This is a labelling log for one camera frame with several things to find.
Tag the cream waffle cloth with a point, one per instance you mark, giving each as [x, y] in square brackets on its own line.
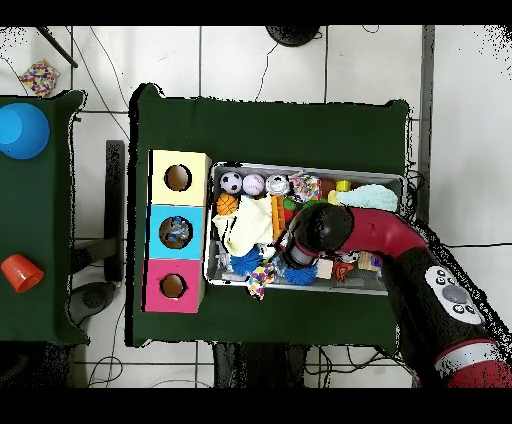
[248, 226]

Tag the blue spiky ball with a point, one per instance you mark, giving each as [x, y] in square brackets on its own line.
[302, 276]
[246, 262]

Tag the dark green table cloth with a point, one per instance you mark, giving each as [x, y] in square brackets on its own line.
[272, 128]

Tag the colourful patterned cloth pouch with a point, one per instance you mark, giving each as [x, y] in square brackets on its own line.
[305, 186]

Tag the blue bowl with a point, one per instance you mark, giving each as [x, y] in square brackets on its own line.
[22, 130]

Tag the clear plastic packet blue label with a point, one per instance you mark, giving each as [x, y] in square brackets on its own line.
[171, 237]

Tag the small baseball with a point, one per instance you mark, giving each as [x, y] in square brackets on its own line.
[254, 184]

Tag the colourful spotted plush toy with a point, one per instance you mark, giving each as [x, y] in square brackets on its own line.
[258, 282]

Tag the small orange basketball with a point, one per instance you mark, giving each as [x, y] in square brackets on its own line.
[227, 205]

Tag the black round stand base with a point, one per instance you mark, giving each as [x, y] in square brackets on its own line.
[293, 34]

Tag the red cup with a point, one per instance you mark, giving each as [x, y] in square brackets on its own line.
[22, 273]

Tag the shallow clear mesh bin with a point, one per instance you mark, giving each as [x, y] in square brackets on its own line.
[210, 272]

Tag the green covered side table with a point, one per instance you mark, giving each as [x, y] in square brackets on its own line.
[32, 200]

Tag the small soccer ball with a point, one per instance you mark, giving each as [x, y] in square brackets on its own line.
[231, 182]

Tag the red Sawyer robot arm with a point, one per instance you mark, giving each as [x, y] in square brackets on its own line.
[384, 236]

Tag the wooden box with three holes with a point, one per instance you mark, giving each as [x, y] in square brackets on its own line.
[156, 240]

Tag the mint green cloth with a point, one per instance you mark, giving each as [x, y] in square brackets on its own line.
[374, 197]

